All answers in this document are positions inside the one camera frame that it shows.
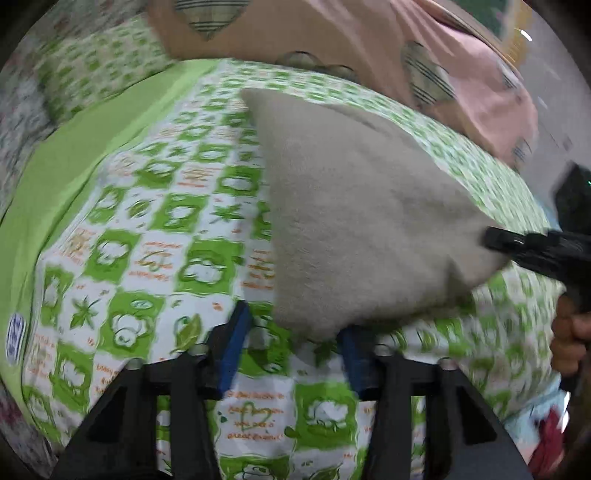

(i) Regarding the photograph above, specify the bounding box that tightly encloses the pink heart print duvet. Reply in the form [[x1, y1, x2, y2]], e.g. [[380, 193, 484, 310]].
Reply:
[[148, 0, 541, 171]]

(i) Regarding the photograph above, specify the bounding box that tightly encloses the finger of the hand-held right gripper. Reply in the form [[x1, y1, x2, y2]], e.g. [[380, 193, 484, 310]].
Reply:
[[484, 226, 561, 278]]

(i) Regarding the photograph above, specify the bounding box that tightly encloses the person's right hand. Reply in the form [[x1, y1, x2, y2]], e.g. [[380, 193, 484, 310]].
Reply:
[[551, 293, 591, 379]]

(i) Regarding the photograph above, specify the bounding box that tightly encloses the green checked bed sheet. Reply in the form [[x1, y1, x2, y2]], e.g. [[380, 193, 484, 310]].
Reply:
[[0, 58, 566, 480]]

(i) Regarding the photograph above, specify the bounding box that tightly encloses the floral blanket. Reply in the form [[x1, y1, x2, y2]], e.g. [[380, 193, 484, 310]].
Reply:
[[0, 9, 65, 478]]

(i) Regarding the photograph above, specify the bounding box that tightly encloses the green checked pillow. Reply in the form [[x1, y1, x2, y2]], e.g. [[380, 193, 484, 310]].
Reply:
[[37, 14, 181, 123]]

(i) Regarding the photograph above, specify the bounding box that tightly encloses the red cloth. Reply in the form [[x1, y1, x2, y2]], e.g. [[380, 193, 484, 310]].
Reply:
[[531, 406, 570, 469]]

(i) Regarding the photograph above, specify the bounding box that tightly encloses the light blue cloth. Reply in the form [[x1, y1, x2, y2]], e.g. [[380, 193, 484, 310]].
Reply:
[[501, 388, 566, 467]]

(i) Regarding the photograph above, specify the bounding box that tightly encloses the beige knit sweater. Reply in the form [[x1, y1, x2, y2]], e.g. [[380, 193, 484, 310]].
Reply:
[[240, 88, 509, 342]]

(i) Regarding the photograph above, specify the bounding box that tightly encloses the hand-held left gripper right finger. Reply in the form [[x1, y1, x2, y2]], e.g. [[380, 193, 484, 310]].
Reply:
[[339, 328, 534, 480]]

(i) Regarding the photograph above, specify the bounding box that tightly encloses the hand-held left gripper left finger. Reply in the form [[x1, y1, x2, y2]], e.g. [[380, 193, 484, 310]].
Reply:
[[51, 302, 252, 480]]

